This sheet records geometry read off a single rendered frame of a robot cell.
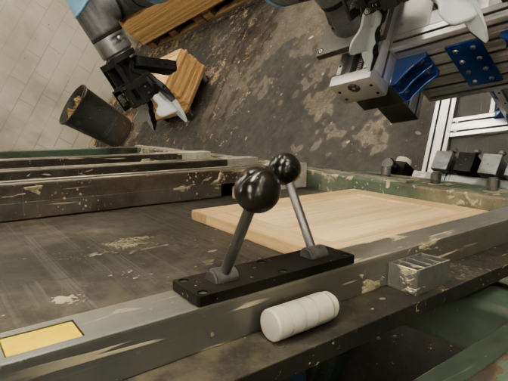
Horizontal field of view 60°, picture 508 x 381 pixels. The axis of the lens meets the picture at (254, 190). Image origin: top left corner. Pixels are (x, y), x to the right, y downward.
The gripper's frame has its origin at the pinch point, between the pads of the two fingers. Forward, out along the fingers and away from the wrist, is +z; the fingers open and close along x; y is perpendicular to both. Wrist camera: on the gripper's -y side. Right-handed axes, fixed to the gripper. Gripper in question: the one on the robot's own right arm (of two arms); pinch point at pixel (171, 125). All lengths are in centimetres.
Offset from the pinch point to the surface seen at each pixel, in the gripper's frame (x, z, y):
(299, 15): -142, 22, -242
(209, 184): 5.6, 16.2, 3.3
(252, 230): 40.7, 12.6, 22.2
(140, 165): -17.5, 7.4, 5.2
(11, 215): 1.6, -5.2, 41.4
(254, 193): 69, -7, 39
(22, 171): -20.0, -8.3, 29.9
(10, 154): -120, -7, 6
